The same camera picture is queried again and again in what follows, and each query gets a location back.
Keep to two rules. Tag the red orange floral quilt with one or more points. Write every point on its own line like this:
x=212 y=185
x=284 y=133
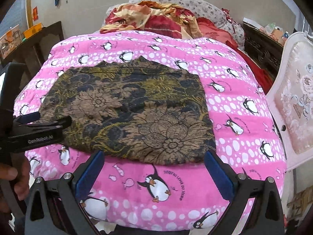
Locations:
x=166 y=22

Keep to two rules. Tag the white paper sheet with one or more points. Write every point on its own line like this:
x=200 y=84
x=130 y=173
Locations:
x=253 y=22

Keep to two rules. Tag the dark carved wooden headboard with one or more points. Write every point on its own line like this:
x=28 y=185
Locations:
x=259 y=49

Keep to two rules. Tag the person's left hand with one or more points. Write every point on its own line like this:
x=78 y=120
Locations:
x=23 y=176

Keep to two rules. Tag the red wall sign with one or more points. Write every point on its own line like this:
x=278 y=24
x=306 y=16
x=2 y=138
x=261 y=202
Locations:
x=35 y=13

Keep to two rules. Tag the dark floral print garment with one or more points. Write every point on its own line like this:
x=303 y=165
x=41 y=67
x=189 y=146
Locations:
x=134 y=107

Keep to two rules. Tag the grey floral pillow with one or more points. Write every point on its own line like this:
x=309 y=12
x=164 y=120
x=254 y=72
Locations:
x=203 y=7

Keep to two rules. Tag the dark wooden cabinet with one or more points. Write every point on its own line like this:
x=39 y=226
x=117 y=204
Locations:
x=46 y=39

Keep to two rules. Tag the orange box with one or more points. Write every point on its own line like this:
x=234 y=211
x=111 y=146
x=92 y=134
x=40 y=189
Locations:
x=33 y=30

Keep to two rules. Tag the pink penguin print blanket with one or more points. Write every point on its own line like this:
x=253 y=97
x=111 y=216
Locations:
x=200 y=191

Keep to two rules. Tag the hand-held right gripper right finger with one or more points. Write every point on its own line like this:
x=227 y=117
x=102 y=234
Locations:
x=218 y=173

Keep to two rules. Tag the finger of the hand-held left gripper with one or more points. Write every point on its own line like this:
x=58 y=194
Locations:
x=29 y=118
x=53 y=124

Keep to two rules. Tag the printed brown carton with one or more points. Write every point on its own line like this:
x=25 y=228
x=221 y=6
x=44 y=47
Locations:
x=9 y=40

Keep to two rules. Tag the brown cardboard box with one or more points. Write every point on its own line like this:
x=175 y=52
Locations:
x=277 y=35

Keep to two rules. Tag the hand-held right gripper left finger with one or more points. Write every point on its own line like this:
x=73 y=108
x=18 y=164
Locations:
x=89 y=173

